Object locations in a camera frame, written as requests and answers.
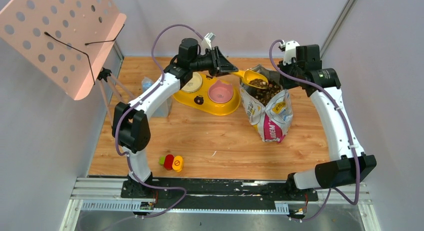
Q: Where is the yellow plastic scoop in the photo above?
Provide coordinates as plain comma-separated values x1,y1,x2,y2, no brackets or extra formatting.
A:
231,69,269,89

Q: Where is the pet food bag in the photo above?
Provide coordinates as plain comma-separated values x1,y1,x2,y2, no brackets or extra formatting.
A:
239,64,293,143

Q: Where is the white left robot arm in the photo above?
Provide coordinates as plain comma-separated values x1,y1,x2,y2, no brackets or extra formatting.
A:
112,38,238,198

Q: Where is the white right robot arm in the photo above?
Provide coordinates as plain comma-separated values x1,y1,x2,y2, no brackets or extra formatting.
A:
277,40,377,200

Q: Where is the yellow double pet bowl tray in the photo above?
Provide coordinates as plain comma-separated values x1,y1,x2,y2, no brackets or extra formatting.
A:
173,72,241,116

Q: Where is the pink cat-ear bowl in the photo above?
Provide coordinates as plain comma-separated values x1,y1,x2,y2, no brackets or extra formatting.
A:
207,80,234,104

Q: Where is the cream cat-ear bowl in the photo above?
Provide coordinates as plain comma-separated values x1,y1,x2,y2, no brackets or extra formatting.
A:
181,72,203,93

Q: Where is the translucent blue plastic container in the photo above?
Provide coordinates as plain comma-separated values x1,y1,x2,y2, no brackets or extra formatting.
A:
141,77,173,118

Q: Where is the red yellow green toy block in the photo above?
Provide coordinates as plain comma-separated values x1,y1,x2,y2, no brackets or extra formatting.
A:
158,154,184,172

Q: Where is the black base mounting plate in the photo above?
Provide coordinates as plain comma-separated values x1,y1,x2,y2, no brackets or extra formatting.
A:
120,177,319,211

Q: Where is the pink perforated music stand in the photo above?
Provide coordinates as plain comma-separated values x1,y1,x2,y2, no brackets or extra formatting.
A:
0,0,127,118

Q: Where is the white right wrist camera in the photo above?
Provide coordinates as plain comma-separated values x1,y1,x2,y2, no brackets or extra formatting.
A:
279,40,300,66

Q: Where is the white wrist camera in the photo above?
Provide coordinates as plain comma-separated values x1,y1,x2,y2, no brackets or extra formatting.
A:
279,40,300,66
200,32,216,50

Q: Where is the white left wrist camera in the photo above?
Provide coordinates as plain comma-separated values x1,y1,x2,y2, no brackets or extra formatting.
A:
200,32,216,50

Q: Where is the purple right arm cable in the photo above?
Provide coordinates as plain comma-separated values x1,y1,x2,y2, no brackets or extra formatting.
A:
268,39,361,223

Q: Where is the aluminium frame rail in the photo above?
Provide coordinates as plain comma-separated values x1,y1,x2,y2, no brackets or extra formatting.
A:
59,176,382,231

